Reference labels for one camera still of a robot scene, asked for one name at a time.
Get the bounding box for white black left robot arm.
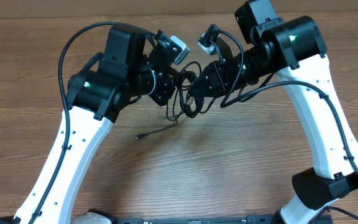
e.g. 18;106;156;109
0;22;190;224

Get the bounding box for thin black cable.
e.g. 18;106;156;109
135;74;192;140

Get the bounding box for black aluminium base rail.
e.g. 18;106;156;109
73;208;334;224

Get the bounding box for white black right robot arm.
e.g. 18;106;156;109
189;1;358;223

